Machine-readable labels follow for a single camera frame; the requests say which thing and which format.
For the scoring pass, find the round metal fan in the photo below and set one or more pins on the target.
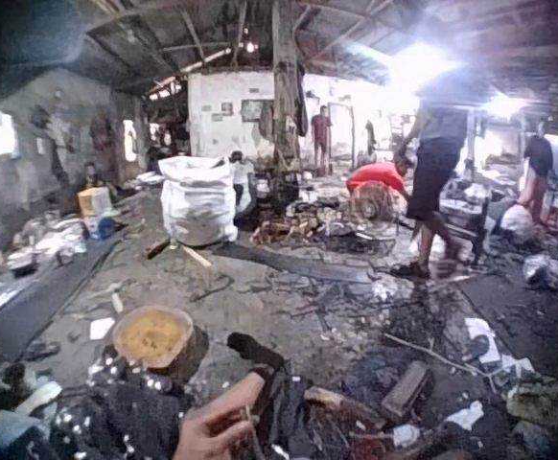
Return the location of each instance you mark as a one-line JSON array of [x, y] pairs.
[[374, 211]]

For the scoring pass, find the long black mat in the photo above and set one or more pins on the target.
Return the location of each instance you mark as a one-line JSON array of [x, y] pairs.
[[44, 302]]

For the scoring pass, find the heap of wood pieces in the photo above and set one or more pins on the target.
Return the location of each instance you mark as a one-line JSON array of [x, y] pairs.
[[288, 227]]

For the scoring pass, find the thin brown stick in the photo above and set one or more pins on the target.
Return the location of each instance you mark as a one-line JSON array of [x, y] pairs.
[[250, 431]]

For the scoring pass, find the dark framed picture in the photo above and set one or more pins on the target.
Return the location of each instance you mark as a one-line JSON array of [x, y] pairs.
[[250, 110]]

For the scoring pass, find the long thin twig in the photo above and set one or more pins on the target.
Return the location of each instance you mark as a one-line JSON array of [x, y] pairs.
[[432, 353]]

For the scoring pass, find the large white sack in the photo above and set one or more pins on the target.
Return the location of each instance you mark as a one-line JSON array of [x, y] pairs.
[[197, 201]]

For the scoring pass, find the white paper sheet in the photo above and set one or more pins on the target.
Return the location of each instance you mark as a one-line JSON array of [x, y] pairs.
[[482, 338]]

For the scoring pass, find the long dark plank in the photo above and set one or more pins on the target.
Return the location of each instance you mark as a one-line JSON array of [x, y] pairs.
[[298, 266]]

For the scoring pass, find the pale wooden slat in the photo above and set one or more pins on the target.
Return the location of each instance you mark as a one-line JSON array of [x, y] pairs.
[[197, 256]]

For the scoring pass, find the black sandal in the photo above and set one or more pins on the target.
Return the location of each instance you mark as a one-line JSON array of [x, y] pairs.
[[43, 350]]

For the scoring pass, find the person's legs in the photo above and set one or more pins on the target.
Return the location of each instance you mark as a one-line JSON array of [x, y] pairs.
[[111, 417]]

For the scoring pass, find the reddish brown wood chunk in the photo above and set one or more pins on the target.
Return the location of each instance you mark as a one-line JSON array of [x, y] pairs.
[[341, 407]]

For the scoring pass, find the wooden pillar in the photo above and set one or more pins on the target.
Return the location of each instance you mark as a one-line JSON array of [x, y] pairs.
[[286, 105]]

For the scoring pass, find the brown wooden block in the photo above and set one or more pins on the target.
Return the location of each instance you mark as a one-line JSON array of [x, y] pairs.
[[406, 390]]

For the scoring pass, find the crumpled white paper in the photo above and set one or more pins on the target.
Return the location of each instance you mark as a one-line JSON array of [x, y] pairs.
[[465, 414]]

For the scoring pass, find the white paper scrap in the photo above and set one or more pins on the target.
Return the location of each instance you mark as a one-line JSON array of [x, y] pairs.
[[101, 328]]

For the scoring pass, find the hanging light bulb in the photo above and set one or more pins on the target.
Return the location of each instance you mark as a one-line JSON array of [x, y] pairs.
[[248, 46]]

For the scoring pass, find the heap of pale scraps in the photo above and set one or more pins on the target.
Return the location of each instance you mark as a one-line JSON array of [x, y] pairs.
[[49, 244]]

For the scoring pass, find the black rubber piece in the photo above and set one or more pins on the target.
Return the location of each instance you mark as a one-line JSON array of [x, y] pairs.
[[279, 383]]

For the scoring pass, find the hanging dark clothes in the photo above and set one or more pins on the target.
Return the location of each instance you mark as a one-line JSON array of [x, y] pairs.
[[302, 100]]

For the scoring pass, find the dark wooden bench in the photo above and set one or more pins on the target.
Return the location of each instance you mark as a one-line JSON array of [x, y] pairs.
[[463, 215]]

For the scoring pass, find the crumpled clear plastic bag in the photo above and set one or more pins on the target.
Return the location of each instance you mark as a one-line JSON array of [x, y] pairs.
[[541, 268]]

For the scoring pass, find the small white sack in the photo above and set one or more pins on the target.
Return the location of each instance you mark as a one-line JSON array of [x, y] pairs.
[[516, 224]]

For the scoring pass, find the person's left hand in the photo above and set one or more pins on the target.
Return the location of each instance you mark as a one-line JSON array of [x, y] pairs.
[[207, 431]]

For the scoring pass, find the round wooden chopping block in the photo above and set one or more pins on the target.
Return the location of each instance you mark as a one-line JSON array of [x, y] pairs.
[[152, 338]]

